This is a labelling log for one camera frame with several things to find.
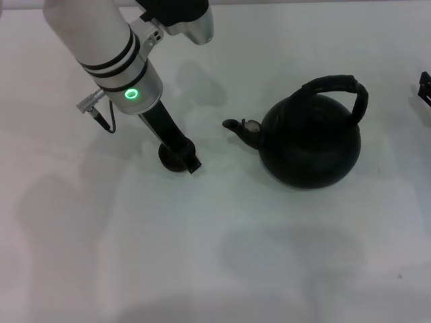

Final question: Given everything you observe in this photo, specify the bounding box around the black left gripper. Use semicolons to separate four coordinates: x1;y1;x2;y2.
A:
139;100;203;176

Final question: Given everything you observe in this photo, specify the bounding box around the small dark brown teacup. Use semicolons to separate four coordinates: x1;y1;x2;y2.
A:
158;141;198;174

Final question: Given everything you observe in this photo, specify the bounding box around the black round teapot with handle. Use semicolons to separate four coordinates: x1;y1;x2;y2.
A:
222;74;370;190

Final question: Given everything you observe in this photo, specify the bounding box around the black cable with silver plug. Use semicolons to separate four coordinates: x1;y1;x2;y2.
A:
75;87;117;135

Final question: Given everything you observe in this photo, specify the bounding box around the silver camera mount bracket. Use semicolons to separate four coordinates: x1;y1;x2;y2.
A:
129;16;166;63

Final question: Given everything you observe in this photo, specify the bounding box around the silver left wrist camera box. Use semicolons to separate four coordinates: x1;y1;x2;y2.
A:
134;0;216;46

